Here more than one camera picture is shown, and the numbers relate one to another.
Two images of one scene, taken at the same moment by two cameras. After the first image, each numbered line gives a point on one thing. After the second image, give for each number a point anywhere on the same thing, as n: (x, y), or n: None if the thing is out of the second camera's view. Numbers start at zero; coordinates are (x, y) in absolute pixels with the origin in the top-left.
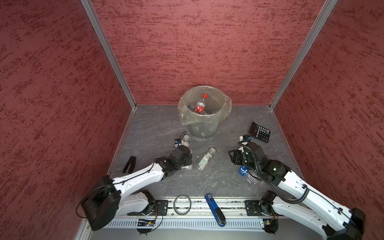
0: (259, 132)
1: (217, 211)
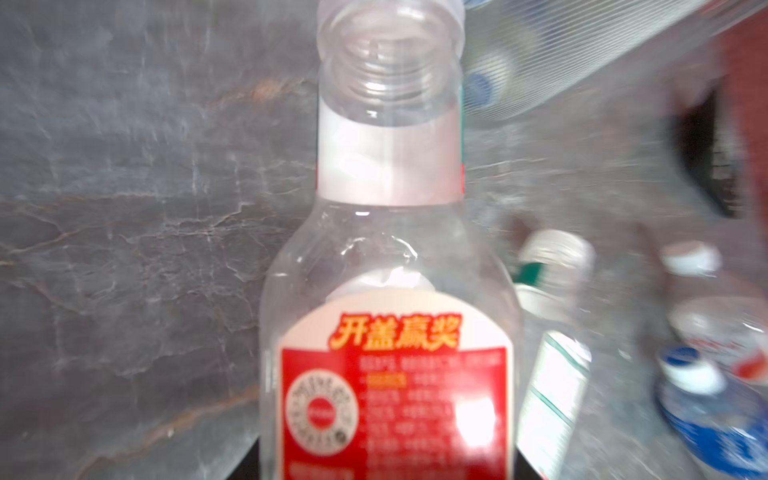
0: (711, 140)
1: None
